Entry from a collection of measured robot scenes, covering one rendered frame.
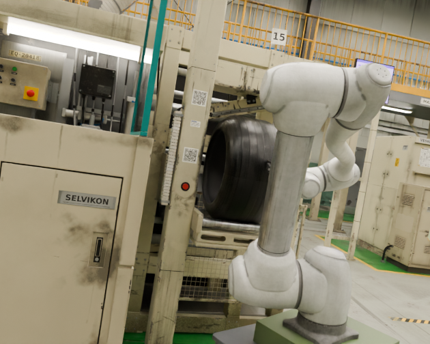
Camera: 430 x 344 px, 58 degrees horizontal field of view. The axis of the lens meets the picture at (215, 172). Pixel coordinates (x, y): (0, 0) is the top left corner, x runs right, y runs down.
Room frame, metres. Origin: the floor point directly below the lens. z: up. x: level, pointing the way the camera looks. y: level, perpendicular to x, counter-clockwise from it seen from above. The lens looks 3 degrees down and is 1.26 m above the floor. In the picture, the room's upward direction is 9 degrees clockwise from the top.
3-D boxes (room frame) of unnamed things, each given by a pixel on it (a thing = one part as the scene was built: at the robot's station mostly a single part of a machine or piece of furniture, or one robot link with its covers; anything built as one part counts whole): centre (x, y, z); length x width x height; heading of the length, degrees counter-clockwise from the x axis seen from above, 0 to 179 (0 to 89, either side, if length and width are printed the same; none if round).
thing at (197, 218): (2.07, 0.08, 0.90); 0.40 x 0.03 x 0.10; 16
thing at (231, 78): (2.43, -0.13, 1.71); 0.61 x 0.25 x 0.15; 106
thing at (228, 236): (1.98, -0.12, 0.83); 0.36 x 0.09 x 0.06; 106
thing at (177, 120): (1.97, 0.23, 1.19); 0.05 x 0.04 x 0.48; 16
